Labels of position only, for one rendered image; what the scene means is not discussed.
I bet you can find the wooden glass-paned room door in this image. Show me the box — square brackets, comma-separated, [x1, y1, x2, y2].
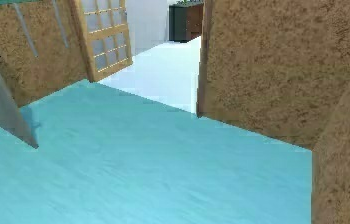
[70, 0, 134, 83]

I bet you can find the dark brown cabinet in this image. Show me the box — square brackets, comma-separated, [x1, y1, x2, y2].
[168, 0, 205, 44]

